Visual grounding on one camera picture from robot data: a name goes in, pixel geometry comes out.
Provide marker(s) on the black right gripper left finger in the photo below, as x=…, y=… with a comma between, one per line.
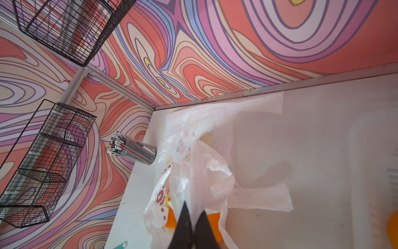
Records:
x=183, y=235

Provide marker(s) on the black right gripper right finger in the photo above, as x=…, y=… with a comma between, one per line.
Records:
x=203, y=235

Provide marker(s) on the printed bag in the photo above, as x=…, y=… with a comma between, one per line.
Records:
x=204, y=182

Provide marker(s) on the lower left orange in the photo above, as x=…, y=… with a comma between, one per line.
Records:
x=171, y=220

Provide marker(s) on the right rear orange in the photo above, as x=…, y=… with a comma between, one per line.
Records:
x=214, y=223

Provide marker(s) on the green pen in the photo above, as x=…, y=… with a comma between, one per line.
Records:
x=122, y=246

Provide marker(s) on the metal pen cup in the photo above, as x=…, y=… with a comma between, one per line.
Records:
x=124, y=146

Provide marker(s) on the orange behind top orange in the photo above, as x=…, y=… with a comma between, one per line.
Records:
x=392, y=230

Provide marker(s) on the white plastic basket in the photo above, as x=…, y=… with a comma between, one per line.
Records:
x=372, y=143

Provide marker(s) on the black wire basket left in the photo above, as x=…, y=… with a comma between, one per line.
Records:
x=60, y=132

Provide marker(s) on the black wire basket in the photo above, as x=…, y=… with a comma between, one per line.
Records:
x=60, y=132
x=73, y=29

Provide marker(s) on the black wire basket rear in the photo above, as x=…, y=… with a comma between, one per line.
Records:
x=73, y=29

